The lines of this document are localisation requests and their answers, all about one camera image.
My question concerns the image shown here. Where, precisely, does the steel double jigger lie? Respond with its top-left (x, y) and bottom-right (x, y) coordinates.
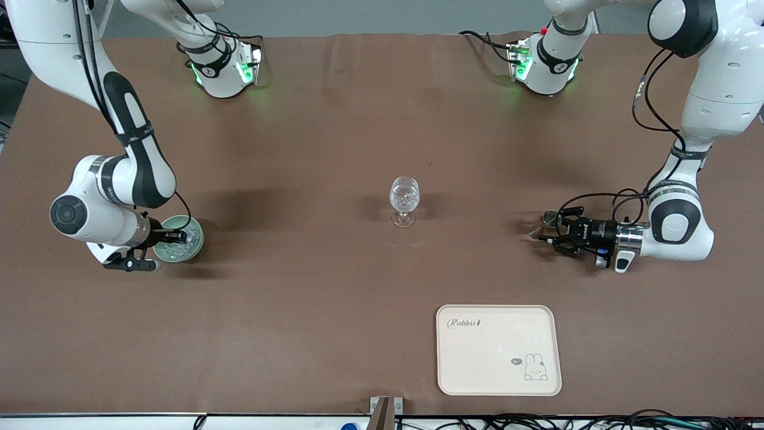
top-left (528, 211), bottom-right (562, 239)

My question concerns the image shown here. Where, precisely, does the clear ice cubes pile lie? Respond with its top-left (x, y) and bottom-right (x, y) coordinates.
top-left (170, 224), bottom-right (202, 254)

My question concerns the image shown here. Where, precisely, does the clear stemmed wine glass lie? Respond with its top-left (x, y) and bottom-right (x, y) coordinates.
top-left (389, 177), bottom-right (421, 228)

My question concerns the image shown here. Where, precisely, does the green ceramic bowl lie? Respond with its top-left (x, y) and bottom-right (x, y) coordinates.
top-left (153, 215), bottom-right (205, 263)

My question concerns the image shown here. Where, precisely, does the cream rabbit print tray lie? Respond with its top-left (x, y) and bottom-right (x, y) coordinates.
top-left (436, 305), bottom-right (563, 397)

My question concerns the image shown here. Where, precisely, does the black cable bundle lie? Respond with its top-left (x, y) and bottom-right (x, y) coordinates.
top-left (394, 410), bottom-right (764, 430)

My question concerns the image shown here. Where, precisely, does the black left base cable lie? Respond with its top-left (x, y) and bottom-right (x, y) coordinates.
top-left (458, 30), bottom-right (514, 63)

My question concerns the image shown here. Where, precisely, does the black base cable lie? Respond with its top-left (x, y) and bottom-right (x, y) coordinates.
top-left (458, 30), bottom-right (514, 63)
top-left (212, 21), bottom-right (264, 50)

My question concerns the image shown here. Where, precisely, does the black right base cable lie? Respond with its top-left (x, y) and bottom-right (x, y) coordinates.
top-left (212, 21), bottom-right (264, 50)

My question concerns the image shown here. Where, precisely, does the metal bracket with post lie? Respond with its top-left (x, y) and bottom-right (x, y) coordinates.
top-left (369, 396), bottom-right (404, 430)

